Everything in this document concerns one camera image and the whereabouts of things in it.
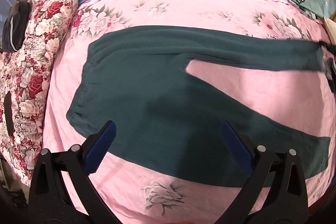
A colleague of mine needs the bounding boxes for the dark green pants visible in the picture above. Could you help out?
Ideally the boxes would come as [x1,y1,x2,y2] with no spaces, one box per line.
[66,26,330,188]

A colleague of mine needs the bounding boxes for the pink floral bedsheet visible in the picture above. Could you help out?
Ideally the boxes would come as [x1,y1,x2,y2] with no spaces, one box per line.
[43,0,335,223]

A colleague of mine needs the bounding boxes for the red floral quilt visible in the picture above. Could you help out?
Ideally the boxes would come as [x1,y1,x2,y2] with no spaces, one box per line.
[1,0,79,186]

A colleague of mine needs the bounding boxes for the black bag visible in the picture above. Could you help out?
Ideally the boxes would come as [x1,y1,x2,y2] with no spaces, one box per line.
[1,0,31,53]

